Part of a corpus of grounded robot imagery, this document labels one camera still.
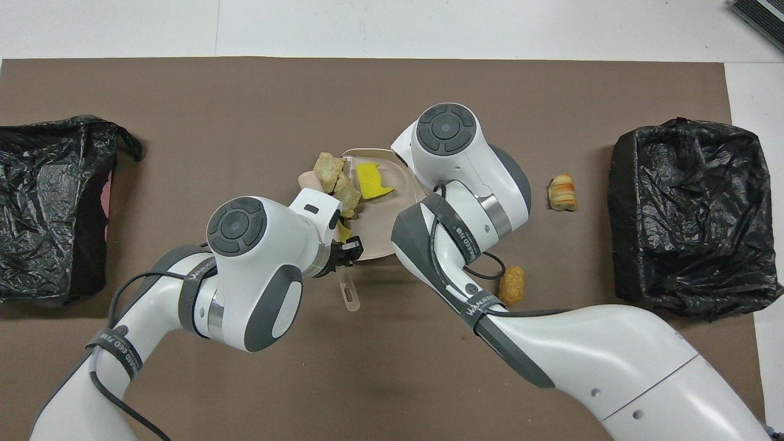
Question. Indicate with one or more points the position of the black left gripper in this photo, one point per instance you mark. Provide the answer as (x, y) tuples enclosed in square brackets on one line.
[(346, 252)]

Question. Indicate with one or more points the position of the yellow sponge piece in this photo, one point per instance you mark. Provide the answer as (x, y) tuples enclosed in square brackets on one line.
[(343, 231), (370, 180)]

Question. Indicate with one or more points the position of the beige sponge chunk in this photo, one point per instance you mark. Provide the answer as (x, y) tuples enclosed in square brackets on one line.
[(327, 168), (348, 197)]

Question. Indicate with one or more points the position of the beige hand brush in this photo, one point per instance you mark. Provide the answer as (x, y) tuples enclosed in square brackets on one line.
[(309, 182)]

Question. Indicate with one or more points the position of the orange peanut-shaped sponge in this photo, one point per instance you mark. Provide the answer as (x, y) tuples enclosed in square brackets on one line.
[(513, 291)]

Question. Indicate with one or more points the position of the orange striped foam piece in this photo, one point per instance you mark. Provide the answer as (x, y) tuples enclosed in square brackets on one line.
[(562, 193)]

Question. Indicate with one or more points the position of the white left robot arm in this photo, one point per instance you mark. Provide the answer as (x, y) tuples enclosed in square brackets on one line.
[(257, 263)]

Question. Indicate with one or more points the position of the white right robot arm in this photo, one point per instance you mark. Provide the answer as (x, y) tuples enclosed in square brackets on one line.
[(612, 355)]

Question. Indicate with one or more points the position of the pink waste bin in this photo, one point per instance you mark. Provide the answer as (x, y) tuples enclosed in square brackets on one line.
[(108, 193)]

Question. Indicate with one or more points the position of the black trash bag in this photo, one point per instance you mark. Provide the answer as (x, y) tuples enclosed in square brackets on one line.
[(37, 165), (692, 214)]

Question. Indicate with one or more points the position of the brown table mat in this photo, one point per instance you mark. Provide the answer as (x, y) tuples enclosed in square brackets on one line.
[(184, 110)]

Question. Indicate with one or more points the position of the dark ribbed panel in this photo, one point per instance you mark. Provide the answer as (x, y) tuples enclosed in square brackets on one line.
[(765, 15)]

